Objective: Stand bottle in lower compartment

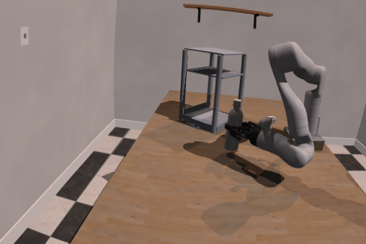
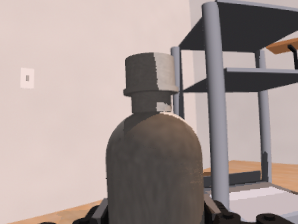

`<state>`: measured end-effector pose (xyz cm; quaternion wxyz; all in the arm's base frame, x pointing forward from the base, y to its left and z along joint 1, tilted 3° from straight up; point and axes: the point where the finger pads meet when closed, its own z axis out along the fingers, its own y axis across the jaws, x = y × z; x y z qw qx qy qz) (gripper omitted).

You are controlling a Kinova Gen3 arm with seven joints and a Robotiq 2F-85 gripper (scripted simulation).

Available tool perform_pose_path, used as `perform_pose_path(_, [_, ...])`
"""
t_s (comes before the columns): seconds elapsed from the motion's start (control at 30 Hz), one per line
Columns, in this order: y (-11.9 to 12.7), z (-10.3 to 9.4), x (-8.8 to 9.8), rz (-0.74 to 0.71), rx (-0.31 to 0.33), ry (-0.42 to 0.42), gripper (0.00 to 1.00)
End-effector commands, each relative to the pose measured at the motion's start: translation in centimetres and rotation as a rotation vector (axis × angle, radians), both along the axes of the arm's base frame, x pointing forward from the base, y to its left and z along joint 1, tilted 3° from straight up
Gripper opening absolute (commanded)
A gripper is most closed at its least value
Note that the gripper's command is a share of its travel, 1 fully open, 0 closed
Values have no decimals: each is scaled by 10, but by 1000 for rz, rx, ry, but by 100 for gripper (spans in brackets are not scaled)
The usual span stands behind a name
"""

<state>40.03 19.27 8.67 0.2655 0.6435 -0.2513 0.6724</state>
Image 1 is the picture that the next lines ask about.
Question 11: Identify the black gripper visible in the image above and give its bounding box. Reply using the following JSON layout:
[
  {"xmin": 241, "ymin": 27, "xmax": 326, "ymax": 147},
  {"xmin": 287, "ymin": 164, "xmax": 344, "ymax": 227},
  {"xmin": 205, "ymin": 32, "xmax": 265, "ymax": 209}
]
[{"xmin": 225, "ymin": 122, "xmax": 262, "ymax": 147}]

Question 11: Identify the grey shelving unit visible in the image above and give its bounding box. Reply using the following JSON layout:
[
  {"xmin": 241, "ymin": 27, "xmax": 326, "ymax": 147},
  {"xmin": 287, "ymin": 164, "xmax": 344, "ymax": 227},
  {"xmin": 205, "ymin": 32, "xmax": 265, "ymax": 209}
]
[{"xmin": 179, "ymin": 48, "xmax": 247, "ymax": 134}]

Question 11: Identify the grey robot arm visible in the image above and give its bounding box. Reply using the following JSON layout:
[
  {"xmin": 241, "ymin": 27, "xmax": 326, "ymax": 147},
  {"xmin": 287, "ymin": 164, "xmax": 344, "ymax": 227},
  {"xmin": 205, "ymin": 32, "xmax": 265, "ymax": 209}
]
[{"xmin": 256, "ymin": 42, "xmax": 326, "ymax": 168}]

